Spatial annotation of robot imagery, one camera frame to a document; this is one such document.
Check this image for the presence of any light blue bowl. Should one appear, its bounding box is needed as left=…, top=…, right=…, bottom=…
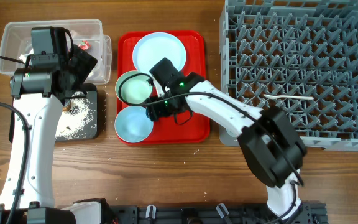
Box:
left=114, top=106, right=154, bottom=143

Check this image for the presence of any mint green bowl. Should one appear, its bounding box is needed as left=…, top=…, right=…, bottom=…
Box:
left=115, top=70, right=153, bottom=104

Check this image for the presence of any brown food scrap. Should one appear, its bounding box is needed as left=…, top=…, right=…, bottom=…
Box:
left=62, top=100, right=71, bottom=112

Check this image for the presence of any white napkin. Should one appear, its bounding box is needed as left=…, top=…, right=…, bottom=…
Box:
left=19, top=44, right=34, bottom=63

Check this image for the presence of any white rice pile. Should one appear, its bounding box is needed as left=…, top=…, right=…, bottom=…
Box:
left=55, top=91, right=98, bottom=141

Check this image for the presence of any light blue round plate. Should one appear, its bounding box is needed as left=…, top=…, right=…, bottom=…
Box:
left=132, top=32, right=187, bottom=74

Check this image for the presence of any white plastic spoon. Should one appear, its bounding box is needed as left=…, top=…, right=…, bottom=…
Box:
left=264, top=94, right=314, bottom=100

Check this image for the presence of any red snack wrapper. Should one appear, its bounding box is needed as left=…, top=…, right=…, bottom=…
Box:
left=78, top=40, right=91, bottom=50

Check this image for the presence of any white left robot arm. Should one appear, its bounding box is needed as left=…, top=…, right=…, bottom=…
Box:
left=0, top=27, right=112, bottom=223

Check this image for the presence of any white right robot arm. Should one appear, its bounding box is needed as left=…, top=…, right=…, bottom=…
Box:
left=148, top=58, right=307, bottom=222

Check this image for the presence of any grey-blue dishwasher rack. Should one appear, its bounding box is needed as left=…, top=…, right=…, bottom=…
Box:
left=219, top=0, right=358, bottom=151

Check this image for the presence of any red plastic tray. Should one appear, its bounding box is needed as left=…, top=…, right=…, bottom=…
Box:
left=117, top=30, right=210, bottom=145

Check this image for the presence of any black flat tray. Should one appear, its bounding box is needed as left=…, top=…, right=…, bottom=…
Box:
left=13, top=83, right=98, bottom=146

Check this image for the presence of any clear plastic bin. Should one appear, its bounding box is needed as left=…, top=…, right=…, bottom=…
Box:
left=0, top=19, right=112, bottom=85

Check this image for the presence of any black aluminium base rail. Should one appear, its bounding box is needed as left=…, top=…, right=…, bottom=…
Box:
left=111, top=202, right=329, bottom=224

